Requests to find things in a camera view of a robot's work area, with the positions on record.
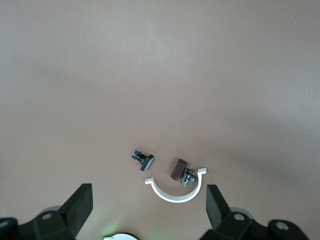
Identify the black left wrist camera bracket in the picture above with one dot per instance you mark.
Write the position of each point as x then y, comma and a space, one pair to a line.
50, 227

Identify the black rectangular switch part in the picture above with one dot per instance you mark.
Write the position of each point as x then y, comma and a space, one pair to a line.
146, 161

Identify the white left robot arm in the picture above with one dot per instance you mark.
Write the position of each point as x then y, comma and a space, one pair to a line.
120, 236

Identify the shiny metal valve fitting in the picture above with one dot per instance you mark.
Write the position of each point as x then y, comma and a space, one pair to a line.
187, 177

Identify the brown cylinder part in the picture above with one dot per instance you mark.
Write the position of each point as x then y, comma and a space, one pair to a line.
177, 170

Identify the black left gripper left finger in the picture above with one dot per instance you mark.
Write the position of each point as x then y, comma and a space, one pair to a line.
80, 206

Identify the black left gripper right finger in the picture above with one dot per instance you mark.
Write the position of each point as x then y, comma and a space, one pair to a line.
215, 207

